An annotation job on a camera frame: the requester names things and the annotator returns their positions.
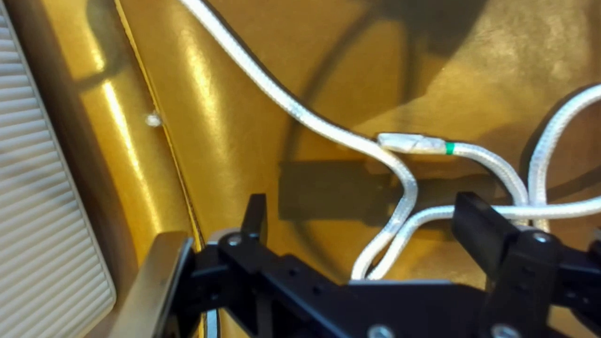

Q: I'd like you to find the mustard leather chair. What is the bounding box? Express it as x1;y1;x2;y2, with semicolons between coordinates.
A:
114;0;601;338
5;0;202;338

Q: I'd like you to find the thin white rope green tape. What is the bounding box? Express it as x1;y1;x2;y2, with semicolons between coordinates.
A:
177;0;601;284

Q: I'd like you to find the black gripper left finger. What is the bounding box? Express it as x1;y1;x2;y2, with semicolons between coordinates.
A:
110;194;377;338

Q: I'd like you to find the white laundry basket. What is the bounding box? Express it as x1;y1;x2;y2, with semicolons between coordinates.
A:
0;6;117;338

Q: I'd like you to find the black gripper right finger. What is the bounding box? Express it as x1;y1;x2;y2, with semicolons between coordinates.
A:
373;192;601;338

